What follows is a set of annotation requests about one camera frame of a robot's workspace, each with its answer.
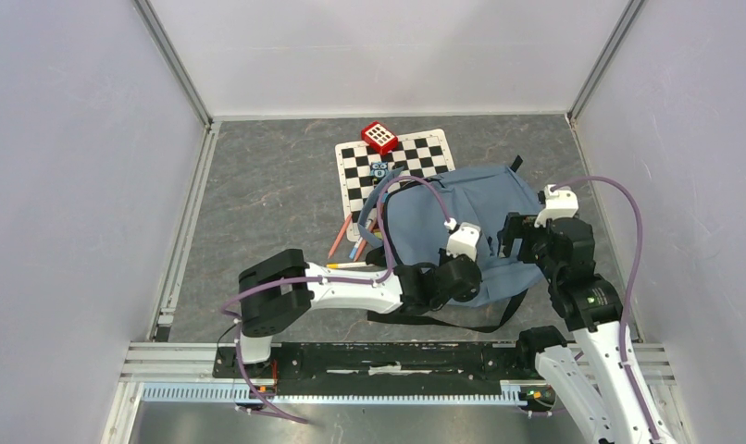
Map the orange pencil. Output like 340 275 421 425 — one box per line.
327 213 353 259

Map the white slotted cable duct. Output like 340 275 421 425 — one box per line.
141 382 525 406

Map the blue owl eraser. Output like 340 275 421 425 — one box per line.
369 162 390 183

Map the black white checkerboard mat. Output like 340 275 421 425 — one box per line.
334 129 455 242

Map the red pencil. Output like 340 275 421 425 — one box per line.
353 217 377 262

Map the light blue pencil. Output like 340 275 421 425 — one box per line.
349 237 366 261

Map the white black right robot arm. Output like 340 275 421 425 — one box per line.
499 213 676 443

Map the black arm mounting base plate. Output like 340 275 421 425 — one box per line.
245 342 545 397

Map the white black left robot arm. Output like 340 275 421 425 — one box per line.
235 249 482 377

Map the blue student backpack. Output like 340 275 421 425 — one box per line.
357 156 541 333

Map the yellow tipped pencil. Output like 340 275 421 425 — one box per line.
326 261 369 270

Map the red calculator toy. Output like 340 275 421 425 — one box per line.
360 121 399 156

